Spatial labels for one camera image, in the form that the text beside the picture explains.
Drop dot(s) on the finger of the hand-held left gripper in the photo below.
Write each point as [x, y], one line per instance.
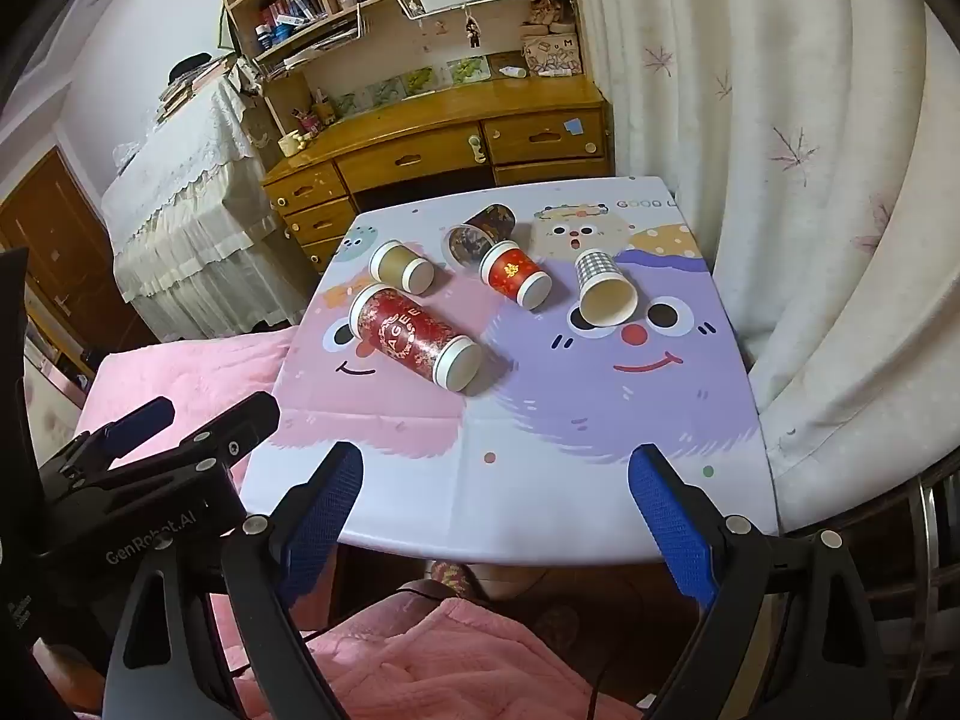
[142, 418]
[240, 424]

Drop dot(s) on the small hanging doll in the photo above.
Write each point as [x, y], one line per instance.
[473, 31]

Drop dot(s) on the white tube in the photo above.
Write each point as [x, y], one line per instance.
[514, 73]

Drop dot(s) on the blue sticky note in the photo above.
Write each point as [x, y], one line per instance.
[574, 125]

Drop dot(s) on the checkered paper cup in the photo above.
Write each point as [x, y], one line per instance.
[596, 270]

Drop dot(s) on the dark patterned paper cup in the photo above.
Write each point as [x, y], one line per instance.
[486, 227]

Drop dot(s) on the white leaf print curtain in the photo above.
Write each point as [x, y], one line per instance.
[787, 165]

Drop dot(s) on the small red paper cup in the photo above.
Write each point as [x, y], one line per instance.
[510, 270]

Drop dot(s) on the pink quilt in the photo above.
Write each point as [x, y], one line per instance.
[187, 375]

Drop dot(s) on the gold paper cup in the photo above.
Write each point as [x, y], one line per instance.
[397, 264]

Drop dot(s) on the tall red patterned paper cup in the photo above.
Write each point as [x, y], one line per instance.
[409, 334]

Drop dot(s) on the wooden letter box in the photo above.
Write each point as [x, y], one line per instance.
[553, 54]

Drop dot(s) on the wooden desk with drawers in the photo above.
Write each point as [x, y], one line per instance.
[420, 124]

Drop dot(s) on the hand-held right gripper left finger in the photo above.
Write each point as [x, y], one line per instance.
[324, 521]

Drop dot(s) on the brown wooden door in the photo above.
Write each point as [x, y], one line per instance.
[52, 225]

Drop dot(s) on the cartoon printed tablecloth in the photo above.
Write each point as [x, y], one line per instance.
[600, 427]

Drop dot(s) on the pink fleece blanket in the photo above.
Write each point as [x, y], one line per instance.
[420, 660]

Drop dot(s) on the stack of books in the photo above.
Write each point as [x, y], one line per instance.
[191, 86]

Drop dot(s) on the metal chair frame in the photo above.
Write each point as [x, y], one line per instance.
[926, 540]

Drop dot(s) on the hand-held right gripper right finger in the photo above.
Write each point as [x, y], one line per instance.
[673, 532]

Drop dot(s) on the white lace cloth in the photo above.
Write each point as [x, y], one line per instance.
[187, 202]

